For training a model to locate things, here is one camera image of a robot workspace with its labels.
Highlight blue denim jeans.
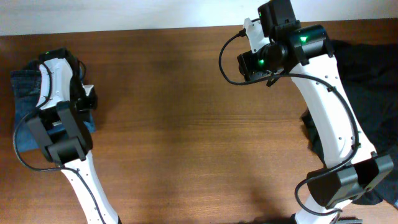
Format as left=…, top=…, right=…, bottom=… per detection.
left=9, top=59, right=96, bottom=153

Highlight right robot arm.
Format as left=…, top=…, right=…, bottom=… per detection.
left=238, top=0, right=393, bottom=223

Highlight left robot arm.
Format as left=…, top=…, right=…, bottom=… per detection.
left=24, top=48, right=121, bottom=223

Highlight black clothing pile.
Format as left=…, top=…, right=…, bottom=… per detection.
left=301, top=40, right=397, bottom=210

